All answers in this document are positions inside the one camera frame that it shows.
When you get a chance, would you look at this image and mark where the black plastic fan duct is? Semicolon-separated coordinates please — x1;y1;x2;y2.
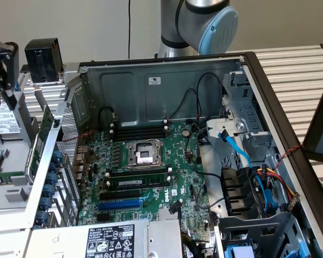
220;166;259;217

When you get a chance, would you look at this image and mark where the long black looped wire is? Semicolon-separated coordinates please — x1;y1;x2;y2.
195;72;223;124

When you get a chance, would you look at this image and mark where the green loose RAM stick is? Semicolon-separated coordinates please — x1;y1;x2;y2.
0;174;26;186

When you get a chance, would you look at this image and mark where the red black twisted wire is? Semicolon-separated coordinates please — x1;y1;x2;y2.
274;145;304;170

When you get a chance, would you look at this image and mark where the thick short black wire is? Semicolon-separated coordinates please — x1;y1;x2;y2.
98;105;116;132

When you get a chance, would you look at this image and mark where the long black expansion slot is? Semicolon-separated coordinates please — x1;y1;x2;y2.
99;189;141;202

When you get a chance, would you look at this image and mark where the hard disk with blue rail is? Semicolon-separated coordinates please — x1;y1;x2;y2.
0;80;24;140

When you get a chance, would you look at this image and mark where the black RAM slot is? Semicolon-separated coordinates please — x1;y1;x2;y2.
113;130;167;142
112;123;169;133
111;119;169;129
111;126;169;137

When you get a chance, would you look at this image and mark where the blue plastic disk caddy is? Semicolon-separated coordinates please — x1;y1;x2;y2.
224;239;259;258

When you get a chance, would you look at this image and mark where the green Dell motherboard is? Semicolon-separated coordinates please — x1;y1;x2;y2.
75;122;219;258

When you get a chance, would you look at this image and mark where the black cooler fan box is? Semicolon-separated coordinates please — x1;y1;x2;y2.
24;37;64;84

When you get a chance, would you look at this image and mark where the yellow red power wire bundle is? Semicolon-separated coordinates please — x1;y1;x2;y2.
254;166;301;213

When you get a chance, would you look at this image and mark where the blue SATA wire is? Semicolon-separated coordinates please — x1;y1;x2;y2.
217;128;269;213

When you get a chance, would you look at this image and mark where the silver metal disk bay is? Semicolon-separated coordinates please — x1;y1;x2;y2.
222;71;275;167

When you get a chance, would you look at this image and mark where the yellow black PSU wire bundle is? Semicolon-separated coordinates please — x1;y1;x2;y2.
181;231;208;256

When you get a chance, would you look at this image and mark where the silver power supply unit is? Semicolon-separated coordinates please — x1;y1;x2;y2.
24;217;184;258

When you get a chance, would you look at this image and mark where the silver drive latch plate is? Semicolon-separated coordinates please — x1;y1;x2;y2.
206;118;245;140

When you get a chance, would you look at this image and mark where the silver CPU socket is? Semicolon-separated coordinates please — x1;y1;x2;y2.
123;138;165;171

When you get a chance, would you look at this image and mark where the open grey PC case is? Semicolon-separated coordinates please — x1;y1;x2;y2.
0;51;323;258

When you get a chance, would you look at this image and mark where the grey plastic disk bay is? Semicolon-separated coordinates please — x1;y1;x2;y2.
216;211;323;258

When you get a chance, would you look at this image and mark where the black wire across motherboard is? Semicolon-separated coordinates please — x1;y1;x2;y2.
184;126;224;180

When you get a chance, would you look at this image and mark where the silver chipset heat sink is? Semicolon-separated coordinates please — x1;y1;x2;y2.
157;208;181;221

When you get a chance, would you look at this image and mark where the thin red wire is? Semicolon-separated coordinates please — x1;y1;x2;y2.
61;130;94;169

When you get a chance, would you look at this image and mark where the grey parts rack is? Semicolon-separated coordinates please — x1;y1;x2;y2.
0;64;57;213

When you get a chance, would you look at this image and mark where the black graphics card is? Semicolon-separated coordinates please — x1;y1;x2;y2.
24;104;55;185

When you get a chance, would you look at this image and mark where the black wire with red end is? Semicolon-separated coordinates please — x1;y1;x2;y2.
166;88;198;121

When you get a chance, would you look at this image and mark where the thin black tool cable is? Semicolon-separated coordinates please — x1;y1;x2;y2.
128;0;132;59

